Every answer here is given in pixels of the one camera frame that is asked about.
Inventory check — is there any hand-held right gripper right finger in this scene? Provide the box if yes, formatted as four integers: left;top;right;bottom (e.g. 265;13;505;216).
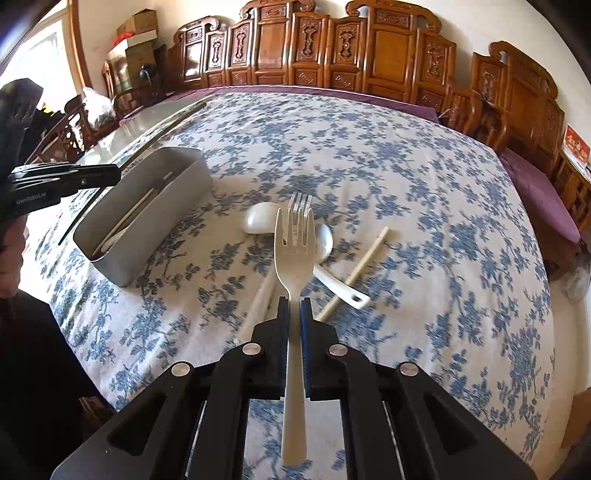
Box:
301;298;540;480

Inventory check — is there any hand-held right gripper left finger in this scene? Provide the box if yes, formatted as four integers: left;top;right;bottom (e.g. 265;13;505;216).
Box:
50;298;290;480

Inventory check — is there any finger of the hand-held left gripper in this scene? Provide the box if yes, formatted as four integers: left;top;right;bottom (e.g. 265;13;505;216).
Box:
8;165;122;191
9;163;82;178

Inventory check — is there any cream chopstick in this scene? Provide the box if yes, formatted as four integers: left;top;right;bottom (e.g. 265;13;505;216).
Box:
316;226;390;322
92;185;158;254

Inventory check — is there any cream plastic fork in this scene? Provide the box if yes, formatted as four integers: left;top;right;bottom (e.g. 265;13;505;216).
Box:
274;205;317;465

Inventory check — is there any grey metal tray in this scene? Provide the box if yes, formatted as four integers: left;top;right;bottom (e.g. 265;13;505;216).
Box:
73;147;215;288

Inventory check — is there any person's left hand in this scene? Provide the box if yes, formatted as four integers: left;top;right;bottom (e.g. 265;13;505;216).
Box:
0;219;30;299

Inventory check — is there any wooden dining chair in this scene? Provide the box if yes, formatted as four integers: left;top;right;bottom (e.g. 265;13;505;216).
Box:
100;60;122;100
65;92;122;154
27;119;85;164

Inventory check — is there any clear plastic bag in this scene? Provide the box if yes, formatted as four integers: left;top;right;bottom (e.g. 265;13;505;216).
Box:
82;88;116;130

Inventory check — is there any flat white box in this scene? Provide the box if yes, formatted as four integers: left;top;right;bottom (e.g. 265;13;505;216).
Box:
107;34;160;62

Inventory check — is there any brown cardboard box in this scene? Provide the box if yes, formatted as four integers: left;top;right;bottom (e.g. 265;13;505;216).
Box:
116;9;159;40

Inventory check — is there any blue floral tablecloth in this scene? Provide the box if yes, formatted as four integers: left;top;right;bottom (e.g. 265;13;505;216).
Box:
37;92;556;480

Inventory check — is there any person's dark clothing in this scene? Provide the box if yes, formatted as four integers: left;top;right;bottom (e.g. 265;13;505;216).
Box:
0;291;115;480

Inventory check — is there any long purple sofa cushion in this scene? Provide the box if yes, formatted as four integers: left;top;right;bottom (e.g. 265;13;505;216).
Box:
166;85;440;124

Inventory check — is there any long carved wooden sofa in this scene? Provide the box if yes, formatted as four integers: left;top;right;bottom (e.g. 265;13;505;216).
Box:
164;0;509;149

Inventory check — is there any purple armchair cushion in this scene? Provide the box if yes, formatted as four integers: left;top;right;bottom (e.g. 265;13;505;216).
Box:
498;148;583;244

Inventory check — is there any white fluffy bundle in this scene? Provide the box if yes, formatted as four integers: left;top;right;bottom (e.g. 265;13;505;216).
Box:
563;265;591;302

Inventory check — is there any wooden side table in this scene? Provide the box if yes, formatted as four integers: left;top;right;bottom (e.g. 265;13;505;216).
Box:
553;152;591;223

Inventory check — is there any carved wooden armchair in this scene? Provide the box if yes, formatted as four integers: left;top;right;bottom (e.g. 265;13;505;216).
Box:
471;41;591;259

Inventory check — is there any red card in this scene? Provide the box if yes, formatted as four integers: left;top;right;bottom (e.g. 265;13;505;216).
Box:
562;124;591;168

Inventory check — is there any white spoon with handle hole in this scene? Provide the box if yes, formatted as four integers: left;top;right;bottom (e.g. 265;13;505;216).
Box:
313;223;371;310

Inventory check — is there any wooden door frame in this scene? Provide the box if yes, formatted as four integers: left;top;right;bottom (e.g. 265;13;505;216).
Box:
66;0;94;93

